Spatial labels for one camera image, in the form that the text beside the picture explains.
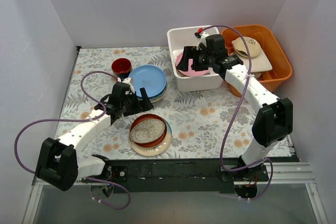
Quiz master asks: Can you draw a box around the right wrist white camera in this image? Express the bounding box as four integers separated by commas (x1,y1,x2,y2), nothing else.
194,28,209,50

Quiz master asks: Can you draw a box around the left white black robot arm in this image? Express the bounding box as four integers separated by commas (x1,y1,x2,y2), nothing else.
35,82,154,191

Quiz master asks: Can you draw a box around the white plastic bin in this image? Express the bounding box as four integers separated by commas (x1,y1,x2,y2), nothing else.
167,25,223,92

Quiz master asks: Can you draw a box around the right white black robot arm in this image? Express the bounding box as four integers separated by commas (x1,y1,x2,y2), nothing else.
177,32,293,181

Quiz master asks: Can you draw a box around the stack of plates under blue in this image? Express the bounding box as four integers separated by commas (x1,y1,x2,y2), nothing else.
134,82,167,102

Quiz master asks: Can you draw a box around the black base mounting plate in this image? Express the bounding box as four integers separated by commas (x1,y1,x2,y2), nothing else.
93,161,269,194

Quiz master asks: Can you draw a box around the red black lacquer cup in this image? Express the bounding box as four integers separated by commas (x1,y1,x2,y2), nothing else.
111,58,132,79

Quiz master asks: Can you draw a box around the rectangular cream dish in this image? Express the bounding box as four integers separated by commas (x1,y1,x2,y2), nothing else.
235,51,272,73

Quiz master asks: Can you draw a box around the wrist white camera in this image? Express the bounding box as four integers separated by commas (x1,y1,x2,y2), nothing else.
122,77,135,93
194,28,209,50

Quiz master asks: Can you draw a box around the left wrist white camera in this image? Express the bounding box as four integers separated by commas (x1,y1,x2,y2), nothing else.
122,77,135,93

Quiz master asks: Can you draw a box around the floral patterned mat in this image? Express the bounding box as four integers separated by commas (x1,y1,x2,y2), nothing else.
57,47,255,159

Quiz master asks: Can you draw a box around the pink plate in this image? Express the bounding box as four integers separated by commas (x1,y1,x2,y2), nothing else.
175,52,209,77

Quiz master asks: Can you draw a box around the yellow woven bamboo plate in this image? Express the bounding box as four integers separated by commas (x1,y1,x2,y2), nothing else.
176,69,187,77

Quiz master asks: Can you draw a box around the red brown bowl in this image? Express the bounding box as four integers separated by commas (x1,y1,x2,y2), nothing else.
129,114,167,148

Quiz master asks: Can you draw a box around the aluminium rail frame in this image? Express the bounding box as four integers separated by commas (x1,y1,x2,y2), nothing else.
23,158,328,223

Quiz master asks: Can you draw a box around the orange plastic bin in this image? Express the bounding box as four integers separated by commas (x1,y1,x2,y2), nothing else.
234,25,292,92

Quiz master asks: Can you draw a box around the cream plate with blue rim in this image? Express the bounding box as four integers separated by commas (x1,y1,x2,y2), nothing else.
129,122,173,157

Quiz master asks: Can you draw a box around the speckled white plate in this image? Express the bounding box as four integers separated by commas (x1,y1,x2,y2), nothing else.
130,119,166,144

